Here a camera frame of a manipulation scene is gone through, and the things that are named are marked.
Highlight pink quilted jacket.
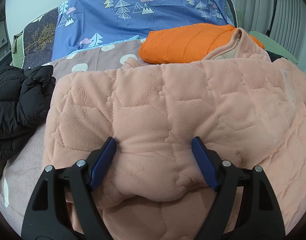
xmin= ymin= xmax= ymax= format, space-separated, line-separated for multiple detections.
xmin=42 ymin=29 xmax=306 ymax=239

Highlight pink polka dot bedspread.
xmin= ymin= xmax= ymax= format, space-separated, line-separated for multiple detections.
xmin=0 ymin=39 xmax=144 ymax=234

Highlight black puffer jacket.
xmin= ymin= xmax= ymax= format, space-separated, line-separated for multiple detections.
xmin=0 ymin=64 xmax=56 ymax=162

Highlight green headboard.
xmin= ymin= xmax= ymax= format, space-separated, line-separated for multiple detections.
xmin=12 ymin=32 xmax=25 ymax=68

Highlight green pillow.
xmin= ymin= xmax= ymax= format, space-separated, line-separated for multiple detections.
xmin=249 ymin=31 xmax=298 ymax=65

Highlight orange puffer jacket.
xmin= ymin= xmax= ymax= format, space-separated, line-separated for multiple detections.
xmin=138 ymin=23 xmax=270 ymax=64

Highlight dark tree print cover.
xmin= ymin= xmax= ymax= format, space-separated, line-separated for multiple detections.
xmin=22 ymin=7 xmax=58 ymax=68

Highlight grey curtain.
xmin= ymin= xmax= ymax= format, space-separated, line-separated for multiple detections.
xmin=235 ymin=0 xmax=306 ymax=73

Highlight blue tree print sheet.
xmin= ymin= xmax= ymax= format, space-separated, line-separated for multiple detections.
xmin=52 ymin=0 xmax=237 ymax=60

